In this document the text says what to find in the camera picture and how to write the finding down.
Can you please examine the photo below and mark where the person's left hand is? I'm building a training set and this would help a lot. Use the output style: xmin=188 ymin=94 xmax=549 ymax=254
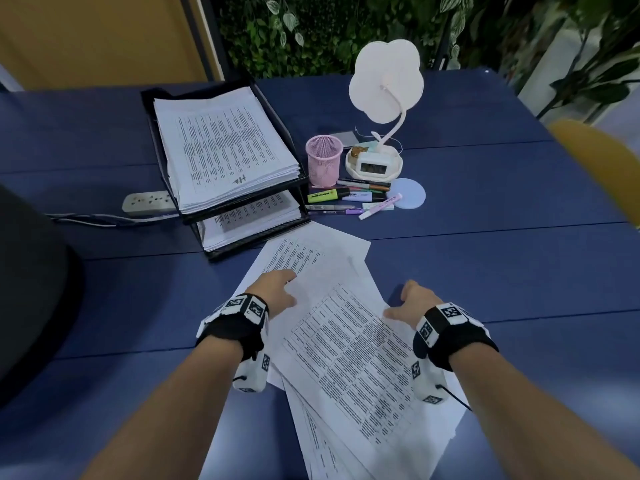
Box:
xmin=244 ymin=269 xmax=300 ymax=318

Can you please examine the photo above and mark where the light blue round coaster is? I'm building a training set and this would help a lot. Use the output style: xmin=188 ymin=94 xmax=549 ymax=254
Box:
xmin=386 ymin=178 xmax=427 ymax=211

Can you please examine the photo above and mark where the black chair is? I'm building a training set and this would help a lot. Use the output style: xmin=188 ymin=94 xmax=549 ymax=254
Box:
xmin=0 ymin=185 xmax=85 ymax=410

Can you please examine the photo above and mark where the black white wrist camera band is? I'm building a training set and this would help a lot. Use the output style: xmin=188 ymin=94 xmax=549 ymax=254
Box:
xmin=411 ymin=302 xmax=500 ymax=405
xmin=195 ymin=293 xmax=272 ymax=394

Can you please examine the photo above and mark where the black two-tier paper tray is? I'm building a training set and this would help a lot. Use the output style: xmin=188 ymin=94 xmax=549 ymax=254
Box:
xmin=141 ymin=77 xmax=312 ymax=263

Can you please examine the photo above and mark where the pink mesh pen cup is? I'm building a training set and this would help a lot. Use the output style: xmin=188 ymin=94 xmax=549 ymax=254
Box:
xmin=305 ymin=135 xmax=344 ymax=188

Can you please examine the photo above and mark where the thin stack of printed papers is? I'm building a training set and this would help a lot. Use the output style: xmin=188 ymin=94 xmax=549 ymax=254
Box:
xmin=196 ymin=191 xmax=303 ymax=253

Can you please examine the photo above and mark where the paper sheet with small print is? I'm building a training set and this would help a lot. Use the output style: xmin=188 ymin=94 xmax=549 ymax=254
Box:
xmin=232 ymin=221 xmax=372 ymax=315

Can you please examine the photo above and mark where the thick stack of printed papers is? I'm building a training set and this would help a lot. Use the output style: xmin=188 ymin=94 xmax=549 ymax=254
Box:
xmin=152 ymin=86 xmax=302 ymax=215

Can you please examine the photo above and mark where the small white digital clock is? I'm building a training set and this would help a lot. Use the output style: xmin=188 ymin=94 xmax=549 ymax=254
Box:
xmin=358 ymin=151 xmax=386 ymax=175

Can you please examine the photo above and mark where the person's right hand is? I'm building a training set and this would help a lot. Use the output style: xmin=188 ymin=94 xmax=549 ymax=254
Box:
xmin=383 ymin=280 xmax=444 ymax=329

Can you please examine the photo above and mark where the yellow chair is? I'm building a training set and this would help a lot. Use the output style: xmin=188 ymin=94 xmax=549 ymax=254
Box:
xmin=547 ymin=119 xmax=640 ymax=230

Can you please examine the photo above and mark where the white power strip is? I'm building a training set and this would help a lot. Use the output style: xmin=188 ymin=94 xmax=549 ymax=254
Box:
xmin=121 ymin=191 xmax=177 ymax=218

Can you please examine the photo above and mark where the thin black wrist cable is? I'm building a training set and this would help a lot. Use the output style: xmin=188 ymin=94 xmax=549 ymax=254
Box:
xmin=435 ymin=384 xmax=473 ymax=412

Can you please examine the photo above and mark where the grey power cable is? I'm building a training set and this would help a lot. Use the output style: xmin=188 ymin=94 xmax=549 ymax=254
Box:
xmin=45 ymin=211 xmax=181 ymax=228

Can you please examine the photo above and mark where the person's right forearm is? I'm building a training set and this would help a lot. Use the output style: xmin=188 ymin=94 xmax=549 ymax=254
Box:
xmin=447 ymin=342 xmax=640 ymax=480

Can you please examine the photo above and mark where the white flower-shaped desk lamp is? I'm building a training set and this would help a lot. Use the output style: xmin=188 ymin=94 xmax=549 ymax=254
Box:
xmin=345 ymin=39 xmax=425 ymax=179

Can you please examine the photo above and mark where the pink white highlighter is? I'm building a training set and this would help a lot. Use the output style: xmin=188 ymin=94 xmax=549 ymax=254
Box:
xmin=358 ymin=193 xmax=403 ymax=221

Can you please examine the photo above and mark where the person's left forearm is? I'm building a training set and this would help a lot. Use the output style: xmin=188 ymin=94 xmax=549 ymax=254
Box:
xmin=80 ymin=335 xmax=246 ymax=480

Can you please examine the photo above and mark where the yellow-green highlighter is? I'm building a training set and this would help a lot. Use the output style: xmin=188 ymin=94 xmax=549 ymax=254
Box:
xmin=306 ymin=187 xmax=351 ymax=204

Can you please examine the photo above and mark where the green plant wall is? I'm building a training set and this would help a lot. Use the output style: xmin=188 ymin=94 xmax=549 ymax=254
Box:
xmin=215 ymin=0 xmax=501 ymax=79

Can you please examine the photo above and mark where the printed table paper sheet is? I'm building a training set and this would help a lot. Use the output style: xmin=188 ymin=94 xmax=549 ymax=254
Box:
xmin=270 ymin=282 xmax=471 ymax=480

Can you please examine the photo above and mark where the black pen with orange end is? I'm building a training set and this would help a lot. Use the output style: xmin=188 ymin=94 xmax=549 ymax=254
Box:
xmin=336 ymin=179 xmax=391 ymax=191

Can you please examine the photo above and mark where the large-leaf potted plant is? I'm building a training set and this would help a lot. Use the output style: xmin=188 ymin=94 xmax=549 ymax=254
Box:
xmin=500 ymin=0 xmax=640 ymax=121

